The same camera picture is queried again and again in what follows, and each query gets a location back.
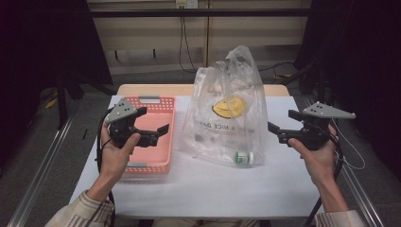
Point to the person's right hand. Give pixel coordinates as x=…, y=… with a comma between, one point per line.
x=318, y=157

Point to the person's left hand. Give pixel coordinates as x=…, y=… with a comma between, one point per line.
x=116, y=157

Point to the white wall socket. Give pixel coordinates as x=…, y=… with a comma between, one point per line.
x=186, y=3

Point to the black horizontal bar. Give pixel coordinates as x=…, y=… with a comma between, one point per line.
x=189, y=13

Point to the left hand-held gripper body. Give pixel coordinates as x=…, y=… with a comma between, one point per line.
x=124, y=126

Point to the small white green bottle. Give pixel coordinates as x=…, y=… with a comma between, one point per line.
x=244, y=157

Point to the clear plastic bag yellow face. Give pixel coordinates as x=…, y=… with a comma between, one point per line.
x=227, y=126

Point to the white table cover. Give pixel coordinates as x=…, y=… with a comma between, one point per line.
x=205, y=189

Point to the metal floor rail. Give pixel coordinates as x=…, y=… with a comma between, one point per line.
x=41, y=176
x=359, y=189

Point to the pink perforated plastic basket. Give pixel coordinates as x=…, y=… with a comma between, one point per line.
x=154, y=151

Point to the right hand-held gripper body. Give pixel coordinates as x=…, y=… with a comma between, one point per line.
x=313, y=126

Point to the dark curtain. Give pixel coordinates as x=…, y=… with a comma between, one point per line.
x=369, y=56
x=38, y=56

